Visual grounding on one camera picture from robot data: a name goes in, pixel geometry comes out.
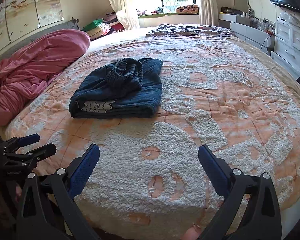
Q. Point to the blue denim lace-trim pants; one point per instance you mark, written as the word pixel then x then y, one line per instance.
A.
pixel 127 88

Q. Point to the white low side table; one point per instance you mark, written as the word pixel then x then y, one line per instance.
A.
pixel 240 26

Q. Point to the grey bed headboard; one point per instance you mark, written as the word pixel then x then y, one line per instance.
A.
pixel 7 53

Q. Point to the right hand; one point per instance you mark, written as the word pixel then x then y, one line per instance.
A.
pixel 192 233

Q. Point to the pile of folded clothes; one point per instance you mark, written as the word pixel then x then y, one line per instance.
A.
pixel 103 26

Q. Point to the beige curtain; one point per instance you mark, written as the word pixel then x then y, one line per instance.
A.
pixel 126 13

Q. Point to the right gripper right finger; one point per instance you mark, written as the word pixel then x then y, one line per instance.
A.
pixel 261 219

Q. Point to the pink blanket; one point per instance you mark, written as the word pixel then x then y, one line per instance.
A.
pixel 27 73

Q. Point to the white drawer cabinet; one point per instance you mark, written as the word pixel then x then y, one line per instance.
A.
pixel 286 50

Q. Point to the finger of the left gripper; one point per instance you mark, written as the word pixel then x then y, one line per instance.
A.
pixel 29 159
pixel 13 144

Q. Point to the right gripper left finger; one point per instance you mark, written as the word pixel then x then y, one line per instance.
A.
pixel 34 207

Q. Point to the blossom wall painting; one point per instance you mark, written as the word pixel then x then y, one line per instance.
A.
pixel 20 17

